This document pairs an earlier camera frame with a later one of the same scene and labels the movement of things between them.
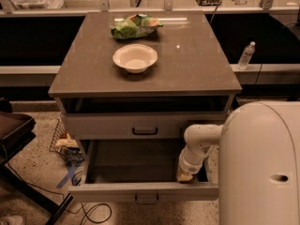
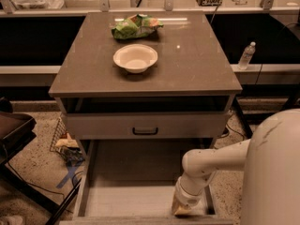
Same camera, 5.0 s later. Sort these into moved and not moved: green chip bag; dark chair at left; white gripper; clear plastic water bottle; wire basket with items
Moved: white gripper
Not moved: wire basket with items; green chip bag; clear plastic water bottle; dark chair at left
